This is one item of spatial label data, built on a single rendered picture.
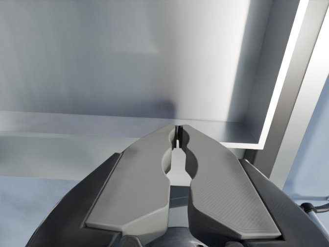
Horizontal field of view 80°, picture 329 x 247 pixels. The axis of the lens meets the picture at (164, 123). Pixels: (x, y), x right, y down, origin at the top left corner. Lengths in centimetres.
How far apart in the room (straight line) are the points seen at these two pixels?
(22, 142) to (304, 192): 166
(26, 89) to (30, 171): 9
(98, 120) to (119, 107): 2
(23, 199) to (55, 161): 175
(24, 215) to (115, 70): 202
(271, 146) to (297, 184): 147
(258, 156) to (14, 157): 23
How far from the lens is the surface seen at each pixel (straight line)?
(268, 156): 18
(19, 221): 222
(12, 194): 199
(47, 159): 23
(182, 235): 41
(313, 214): 161
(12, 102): 21
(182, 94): 16
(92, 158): 21
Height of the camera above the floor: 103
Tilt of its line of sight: 63 degrees down
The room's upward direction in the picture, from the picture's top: 173 degrees counter-clockwise
